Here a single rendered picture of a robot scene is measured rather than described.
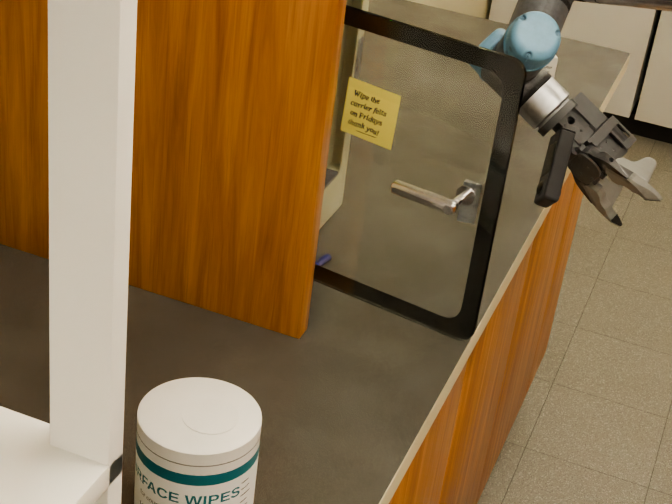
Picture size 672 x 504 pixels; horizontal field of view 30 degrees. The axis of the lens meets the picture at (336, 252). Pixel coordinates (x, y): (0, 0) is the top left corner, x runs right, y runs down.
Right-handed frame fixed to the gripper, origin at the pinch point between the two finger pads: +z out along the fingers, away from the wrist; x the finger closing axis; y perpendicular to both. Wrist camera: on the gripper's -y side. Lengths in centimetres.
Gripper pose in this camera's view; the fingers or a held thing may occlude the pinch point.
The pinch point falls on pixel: (638, 217)
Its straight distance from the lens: 195.1
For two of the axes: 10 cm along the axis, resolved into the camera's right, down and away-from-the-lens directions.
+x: -1.8, 2.3, 9.6
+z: 7.0, 7.2, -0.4
